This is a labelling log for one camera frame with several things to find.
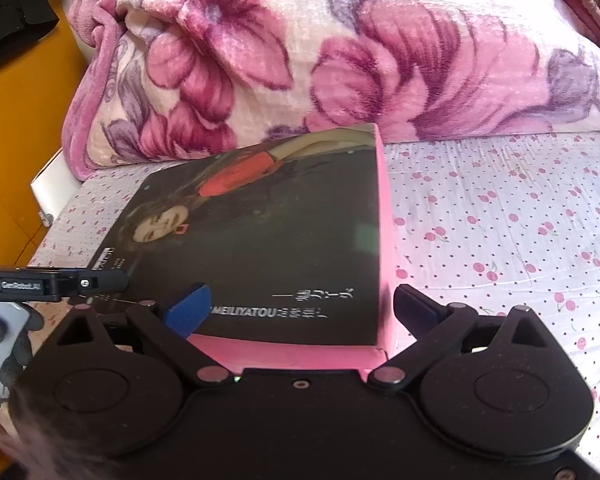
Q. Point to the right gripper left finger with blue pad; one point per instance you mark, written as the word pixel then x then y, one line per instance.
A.
pixel 165 331

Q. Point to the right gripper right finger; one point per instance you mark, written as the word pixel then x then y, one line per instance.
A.
pixel 437 329

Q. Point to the cherry print bed sheet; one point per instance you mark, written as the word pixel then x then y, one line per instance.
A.
pixel 508 220

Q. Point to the box lid with woman photo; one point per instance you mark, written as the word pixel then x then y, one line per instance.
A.
pixel 293 238

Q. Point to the orange wooden cabinet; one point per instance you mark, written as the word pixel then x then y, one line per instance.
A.
pixel 36 89

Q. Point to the floral pink blanket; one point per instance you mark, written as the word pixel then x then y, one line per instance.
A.
pixel 183 79

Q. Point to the white bed side rail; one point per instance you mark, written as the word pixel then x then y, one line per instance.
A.
pixel 53 187

